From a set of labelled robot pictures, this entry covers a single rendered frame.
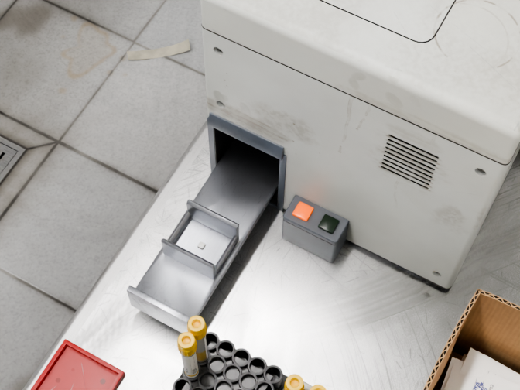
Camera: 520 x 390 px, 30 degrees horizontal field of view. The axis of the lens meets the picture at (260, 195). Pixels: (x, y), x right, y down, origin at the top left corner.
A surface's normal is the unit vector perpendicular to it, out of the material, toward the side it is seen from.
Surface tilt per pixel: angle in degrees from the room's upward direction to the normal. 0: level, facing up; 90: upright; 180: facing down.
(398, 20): 0
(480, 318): 89
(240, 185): 0
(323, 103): 90
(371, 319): 0
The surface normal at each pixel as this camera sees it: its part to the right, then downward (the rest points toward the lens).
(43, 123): 0.00, -0.47
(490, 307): -0.43, 0.79
